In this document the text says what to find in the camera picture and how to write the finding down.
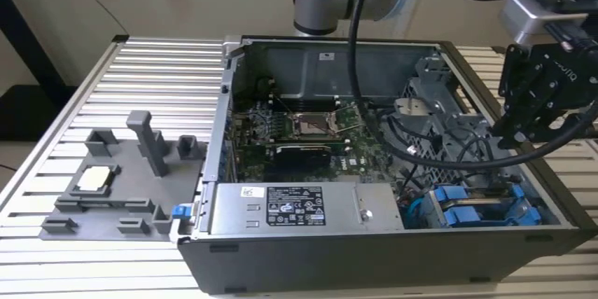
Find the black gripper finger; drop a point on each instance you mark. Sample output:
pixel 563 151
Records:
pixel 543 120
pixel 514 78

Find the hard disk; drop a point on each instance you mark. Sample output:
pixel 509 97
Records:
pixel 486 206

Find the disk bay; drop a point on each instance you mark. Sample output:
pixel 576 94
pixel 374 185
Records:
pixel 514 180

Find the grey perforated drive cage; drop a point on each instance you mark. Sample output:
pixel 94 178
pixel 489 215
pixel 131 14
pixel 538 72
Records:
pixel 422 127

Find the green motherboard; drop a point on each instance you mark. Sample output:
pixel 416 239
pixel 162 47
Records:
pixel 369 162

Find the grey air shroud with label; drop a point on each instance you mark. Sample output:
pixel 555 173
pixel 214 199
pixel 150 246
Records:
pixel 322 75

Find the RAM slots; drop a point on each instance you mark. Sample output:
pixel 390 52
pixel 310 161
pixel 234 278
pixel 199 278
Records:
pixel 309 103

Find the CPU socket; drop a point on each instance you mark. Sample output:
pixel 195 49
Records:
pixel 313 125

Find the black graphics card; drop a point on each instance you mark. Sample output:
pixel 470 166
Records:
pixel 300 162

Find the dark grey open PC case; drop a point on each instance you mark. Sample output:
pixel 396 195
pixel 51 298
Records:
pixel 328 264

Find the silver power supply unit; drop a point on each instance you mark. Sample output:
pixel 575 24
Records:
pixel 234 208

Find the blue case latch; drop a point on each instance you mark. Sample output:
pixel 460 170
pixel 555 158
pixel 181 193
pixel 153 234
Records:
pixel 182 211

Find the grey parts rack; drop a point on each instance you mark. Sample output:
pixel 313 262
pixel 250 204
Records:
pixel 135 187

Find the silver CPU chip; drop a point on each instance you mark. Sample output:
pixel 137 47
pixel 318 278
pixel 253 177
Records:
pixel 95 178

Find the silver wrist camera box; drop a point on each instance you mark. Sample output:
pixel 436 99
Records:
pixel 525 19

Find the black furniture frame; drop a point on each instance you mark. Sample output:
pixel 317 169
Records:
pixel 29 103

